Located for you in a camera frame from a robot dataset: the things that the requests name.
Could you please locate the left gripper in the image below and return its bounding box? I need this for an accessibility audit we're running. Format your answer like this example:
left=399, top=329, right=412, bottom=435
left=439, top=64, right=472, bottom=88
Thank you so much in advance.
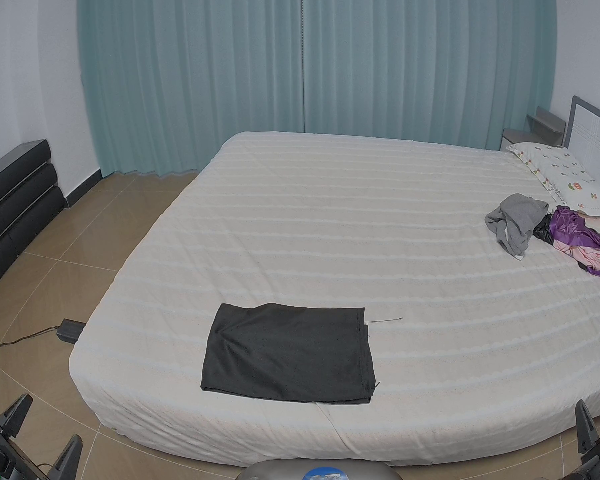
left=0, top=394, right=84, bottom=480

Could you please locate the black T-shirt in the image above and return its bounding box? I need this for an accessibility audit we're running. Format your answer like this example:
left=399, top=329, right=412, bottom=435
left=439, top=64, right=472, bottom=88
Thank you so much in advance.
left=201, top=303, right=403, bottom=405

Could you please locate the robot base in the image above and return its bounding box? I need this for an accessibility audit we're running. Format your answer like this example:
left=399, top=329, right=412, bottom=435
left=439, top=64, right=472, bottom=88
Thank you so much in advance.
left=236, top=459, right=401, bottom=480

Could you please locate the bed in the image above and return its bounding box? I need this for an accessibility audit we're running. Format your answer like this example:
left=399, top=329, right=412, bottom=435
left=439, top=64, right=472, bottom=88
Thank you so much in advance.
left=69, top=95, right=600, bottom=467

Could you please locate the black power adapter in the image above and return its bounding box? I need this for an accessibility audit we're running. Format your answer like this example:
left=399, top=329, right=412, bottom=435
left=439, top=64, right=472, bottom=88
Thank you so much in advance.
left=56, top=319, right=87, bottom=343

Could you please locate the pink garment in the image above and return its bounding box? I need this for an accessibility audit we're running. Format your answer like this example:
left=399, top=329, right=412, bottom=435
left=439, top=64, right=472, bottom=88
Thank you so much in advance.
left=554, top=238, right=600, bottom=271

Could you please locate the purple garment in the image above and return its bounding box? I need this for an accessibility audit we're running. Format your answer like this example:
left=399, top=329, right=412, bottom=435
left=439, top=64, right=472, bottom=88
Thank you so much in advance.
left=550, top=205, right=600, bottom=278

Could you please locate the black shiny garment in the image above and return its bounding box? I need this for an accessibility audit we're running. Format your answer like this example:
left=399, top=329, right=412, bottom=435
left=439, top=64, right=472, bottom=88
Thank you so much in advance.
left=532, top=213, right=556, bottom=244

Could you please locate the grey garment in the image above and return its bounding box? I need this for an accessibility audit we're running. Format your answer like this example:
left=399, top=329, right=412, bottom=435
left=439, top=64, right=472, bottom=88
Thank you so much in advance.
left=485, top=193, right=551, bottom=260

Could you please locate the white printed pillow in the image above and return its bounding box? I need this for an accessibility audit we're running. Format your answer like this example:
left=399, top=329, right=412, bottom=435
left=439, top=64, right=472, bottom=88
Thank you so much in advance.
left=506, top=142, right=600, bottom=219

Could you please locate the grey bedside table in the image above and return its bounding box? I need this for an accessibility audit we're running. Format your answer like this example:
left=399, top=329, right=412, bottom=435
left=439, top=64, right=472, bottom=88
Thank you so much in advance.
left=501, top=107, right=567, bottom=151

